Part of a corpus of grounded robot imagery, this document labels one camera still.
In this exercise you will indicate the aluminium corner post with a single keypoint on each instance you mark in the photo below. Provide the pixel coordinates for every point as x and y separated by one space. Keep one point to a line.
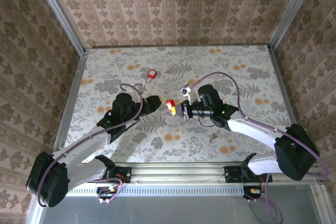
291 9
59 14

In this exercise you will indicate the black connector bracket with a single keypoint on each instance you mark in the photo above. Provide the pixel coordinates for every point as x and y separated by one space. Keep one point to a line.
105 195
249 195

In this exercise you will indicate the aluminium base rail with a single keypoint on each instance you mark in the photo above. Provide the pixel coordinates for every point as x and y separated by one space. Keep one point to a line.
178 174

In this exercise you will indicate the grey metal panel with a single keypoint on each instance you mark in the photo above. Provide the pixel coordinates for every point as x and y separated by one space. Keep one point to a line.
183 211

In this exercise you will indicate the aluminium lower frame bar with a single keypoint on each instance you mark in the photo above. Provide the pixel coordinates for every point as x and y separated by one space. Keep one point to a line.
321 205
32 216

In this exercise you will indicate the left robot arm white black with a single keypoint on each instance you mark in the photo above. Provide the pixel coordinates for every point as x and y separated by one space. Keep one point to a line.
78 142

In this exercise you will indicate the aluminium side rail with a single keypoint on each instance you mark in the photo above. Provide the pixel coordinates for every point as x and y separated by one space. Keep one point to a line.
284 90
74 85

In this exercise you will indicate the red safety padlock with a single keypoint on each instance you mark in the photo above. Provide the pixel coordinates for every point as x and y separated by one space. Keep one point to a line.
170 104
151 74

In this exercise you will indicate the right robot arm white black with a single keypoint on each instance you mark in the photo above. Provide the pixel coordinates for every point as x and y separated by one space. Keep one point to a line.
249 129

